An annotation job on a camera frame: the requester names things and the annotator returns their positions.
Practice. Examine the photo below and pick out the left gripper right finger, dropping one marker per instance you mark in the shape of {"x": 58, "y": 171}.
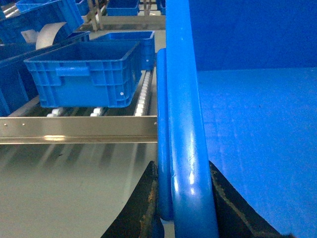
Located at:
{"x": 235, "y": 217}

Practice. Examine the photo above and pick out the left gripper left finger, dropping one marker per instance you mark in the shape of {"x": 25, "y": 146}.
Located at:
{"x": 139, "y": 218}

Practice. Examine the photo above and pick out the large blue plastic crate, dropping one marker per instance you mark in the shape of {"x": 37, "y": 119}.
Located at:
{"x": 237, "y": 86}

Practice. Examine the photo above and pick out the blue crate on roller shelf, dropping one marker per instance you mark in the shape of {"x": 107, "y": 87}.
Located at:
{"x": 88, "y": 74}

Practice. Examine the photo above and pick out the blue crate far left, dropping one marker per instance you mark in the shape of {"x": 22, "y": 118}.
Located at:
{"x": 36, "y": 18}

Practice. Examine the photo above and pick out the steel roller shelf rail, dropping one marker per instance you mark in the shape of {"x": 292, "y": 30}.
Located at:
{"x": 78, "y": 130}

